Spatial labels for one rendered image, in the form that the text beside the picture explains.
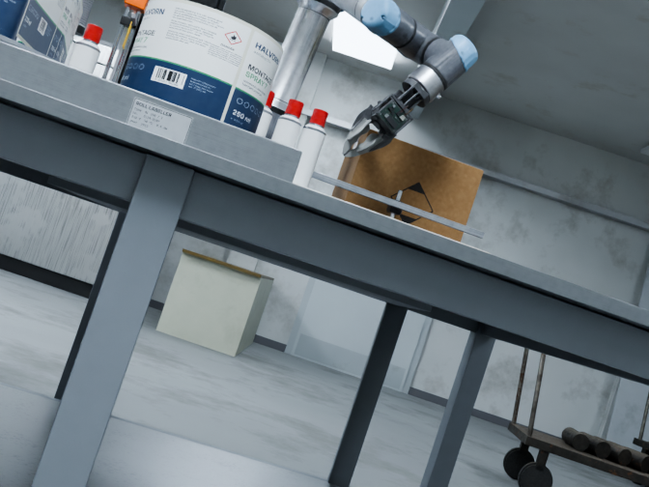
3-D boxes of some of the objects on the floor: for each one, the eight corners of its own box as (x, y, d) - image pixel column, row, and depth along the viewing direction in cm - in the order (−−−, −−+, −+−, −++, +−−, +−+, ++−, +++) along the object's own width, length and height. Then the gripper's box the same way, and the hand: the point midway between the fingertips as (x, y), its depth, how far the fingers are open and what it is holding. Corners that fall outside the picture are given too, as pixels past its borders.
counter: (252, 342, 924) (274, 278, 928) (234, 357, 722) (262, 274, 726) (190, 322, 925) (212, 257, 928) (155, 329, 723) (183, 248, 727)
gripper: (410, 71, 191) (335, 135, 188) (437, 103, 192) (363, 169, 189) (400, 77, 199) (327, 140, 196) (426, 109, 200) (354, 172, 197)
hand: (347, 152), depth 196 cm, fingers closed
